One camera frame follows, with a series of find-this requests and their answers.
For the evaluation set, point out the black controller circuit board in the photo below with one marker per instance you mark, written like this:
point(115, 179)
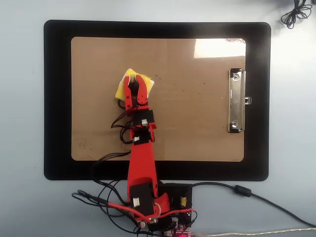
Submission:
point(180, 197)

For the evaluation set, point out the black rectangular desk mat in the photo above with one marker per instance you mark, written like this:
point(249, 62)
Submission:
point(56, 98)

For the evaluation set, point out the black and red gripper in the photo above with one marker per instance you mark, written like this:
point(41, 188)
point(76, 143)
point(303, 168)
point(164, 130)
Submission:
point(143, 117)

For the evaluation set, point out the brown clipboard board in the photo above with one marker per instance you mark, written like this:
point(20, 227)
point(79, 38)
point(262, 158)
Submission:
point(187, 111)

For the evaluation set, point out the yellow sponge with black knob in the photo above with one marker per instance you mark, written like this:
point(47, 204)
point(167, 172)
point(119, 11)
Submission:
point(119, 92)

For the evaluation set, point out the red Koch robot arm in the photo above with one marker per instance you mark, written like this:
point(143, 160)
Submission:
point(142, 163)

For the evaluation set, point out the silver metal clipboard clip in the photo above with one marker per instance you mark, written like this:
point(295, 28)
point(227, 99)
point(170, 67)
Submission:
point(236, 101)

